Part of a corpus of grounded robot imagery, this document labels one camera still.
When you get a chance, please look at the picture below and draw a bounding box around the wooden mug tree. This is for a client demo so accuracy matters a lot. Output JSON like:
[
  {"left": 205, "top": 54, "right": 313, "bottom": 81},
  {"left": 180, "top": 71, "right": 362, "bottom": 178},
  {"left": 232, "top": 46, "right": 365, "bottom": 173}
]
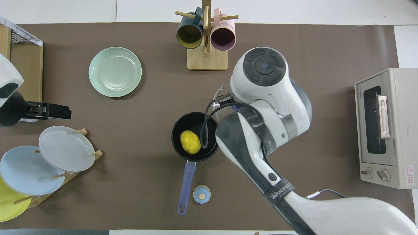
[{"left": 175, "top": 0, "right": 239, "bottom": 71}]

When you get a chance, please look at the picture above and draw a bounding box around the beige toaster oven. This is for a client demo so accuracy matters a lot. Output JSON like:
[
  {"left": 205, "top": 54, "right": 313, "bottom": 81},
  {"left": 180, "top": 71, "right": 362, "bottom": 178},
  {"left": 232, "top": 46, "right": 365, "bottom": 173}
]
[{"left": 355, "top": 68, "right": 418, "bottom": 189}]

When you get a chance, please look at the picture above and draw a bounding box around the pink ribbed mug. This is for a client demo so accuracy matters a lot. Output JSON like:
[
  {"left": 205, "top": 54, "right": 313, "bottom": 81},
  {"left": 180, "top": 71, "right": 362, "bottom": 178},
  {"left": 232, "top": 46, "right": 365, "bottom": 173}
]
[{"left": 210, "top": 8, "right": 236, "bottom": 52}]

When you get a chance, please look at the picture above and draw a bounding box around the mint green plate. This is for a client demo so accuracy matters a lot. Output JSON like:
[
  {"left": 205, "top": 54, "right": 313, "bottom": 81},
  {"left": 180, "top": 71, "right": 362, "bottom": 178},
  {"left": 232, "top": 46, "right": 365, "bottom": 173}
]
[{"left": 88, "top": 47, "right": 142, "bottom": 98}]

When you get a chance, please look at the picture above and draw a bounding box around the light blue plate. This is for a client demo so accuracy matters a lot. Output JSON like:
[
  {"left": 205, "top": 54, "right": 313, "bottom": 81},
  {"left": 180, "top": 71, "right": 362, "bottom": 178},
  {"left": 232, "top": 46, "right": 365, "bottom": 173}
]
[{"left": 0, "top": 146, "right": 66, "bottom": 196}]

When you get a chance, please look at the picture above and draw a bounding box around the wooden plate rack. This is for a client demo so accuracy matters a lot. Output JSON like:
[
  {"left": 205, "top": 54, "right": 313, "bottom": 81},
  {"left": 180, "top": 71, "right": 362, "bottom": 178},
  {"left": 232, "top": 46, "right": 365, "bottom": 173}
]
[{"left": 13, "top": 128, "right": 104, "bottom": 209}]

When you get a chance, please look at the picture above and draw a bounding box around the dark teal mug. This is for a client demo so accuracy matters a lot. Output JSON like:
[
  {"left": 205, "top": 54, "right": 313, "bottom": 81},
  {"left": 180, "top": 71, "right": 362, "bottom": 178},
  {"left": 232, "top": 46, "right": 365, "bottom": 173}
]
[{"left": 176, "top": 7, "right": 203, "bottom": 50}]

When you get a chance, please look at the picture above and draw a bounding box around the brown table mat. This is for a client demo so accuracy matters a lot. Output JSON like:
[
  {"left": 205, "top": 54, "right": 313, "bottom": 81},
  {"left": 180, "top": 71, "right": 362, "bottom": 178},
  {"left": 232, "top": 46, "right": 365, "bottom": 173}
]
[{"left": 0, "top": 22, "right": 416, "bottom": 230}]

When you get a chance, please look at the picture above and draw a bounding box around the wooden shelf board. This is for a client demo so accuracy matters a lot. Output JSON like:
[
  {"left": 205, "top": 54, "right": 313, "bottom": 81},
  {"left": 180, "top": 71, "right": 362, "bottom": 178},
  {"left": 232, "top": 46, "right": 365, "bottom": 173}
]
[
  {"left": 0, "top": 24, "right": 12, "bottom": 89},
  {"left": 9, "top": 42, "right": 44, "bottom": 103}
]

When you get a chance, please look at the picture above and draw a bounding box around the white checked cloth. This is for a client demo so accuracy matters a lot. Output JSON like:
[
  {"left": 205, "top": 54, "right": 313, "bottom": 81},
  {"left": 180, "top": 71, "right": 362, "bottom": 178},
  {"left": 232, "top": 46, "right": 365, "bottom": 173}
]
[{"left": 0, "top": 16, "right": 43, "bottom": 46}]

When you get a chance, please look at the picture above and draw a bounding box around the black wire basket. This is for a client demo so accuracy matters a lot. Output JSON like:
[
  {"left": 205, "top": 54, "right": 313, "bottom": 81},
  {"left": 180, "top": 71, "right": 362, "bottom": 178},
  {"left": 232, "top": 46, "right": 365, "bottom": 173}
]
[{"left": 10, "top": 28, "right": 35, "bottom": 45}]

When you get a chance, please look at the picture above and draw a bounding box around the glass lid with blue knob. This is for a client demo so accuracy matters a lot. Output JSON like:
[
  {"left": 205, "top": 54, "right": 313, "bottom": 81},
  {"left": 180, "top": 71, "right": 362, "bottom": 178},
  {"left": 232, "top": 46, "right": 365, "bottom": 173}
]
[{"left": 213, "top": 82, "right": 244, "bottom": 113}]

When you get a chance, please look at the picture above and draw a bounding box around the grey plate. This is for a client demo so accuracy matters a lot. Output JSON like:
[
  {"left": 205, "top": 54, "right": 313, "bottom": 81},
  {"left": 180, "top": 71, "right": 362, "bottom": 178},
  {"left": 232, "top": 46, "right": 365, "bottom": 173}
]
[{"left": 39, "top": 126, "right": 96, "bottom": 172}]

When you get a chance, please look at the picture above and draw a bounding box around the small blue white knob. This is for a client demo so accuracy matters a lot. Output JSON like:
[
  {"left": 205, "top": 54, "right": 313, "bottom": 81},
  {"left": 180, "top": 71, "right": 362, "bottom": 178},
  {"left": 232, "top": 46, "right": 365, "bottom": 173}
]
[{"left": 193, "top": 185, "right": 211, "bottom": 204}]

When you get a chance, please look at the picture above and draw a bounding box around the yellow potato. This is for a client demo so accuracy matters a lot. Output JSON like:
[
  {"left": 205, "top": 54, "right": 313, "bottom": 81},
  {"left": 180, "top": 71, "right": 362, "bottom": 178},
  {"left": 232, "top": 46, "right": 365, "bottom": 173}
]
[{"left": 180, "top": 130, "right": 201, "bottom": 155}]

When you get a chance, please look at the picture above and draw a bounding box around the dark blue saucepan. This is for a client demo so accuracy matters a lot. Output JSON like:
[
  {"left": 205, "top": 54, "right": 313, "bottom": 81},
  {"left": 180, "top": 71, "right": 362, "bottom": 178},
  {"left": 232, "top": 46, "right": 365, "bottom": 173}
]
[{"left": 171, "top": 112, "right": 219, "bottom": 216}]

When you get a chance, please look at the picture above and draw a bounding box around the yellow plate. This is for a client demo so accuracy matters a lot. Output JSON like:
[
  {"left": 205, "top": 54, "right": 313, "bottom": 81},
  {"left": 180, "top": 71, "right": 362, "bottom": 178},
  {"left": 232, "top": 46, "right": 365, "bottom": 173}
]
[{"left": 0, "top": 176, "right": 32, "bottom": 222}]

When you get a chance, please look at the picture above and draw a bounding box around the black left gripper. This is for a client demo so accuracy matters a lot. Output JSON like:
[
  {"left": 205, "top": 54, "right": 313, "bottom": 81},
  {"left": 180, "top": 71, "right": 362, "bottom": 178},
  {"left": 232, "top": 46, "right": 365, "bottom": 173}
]
[{"left": 0, "top": 91, "right": 72, "bottom": 127}]

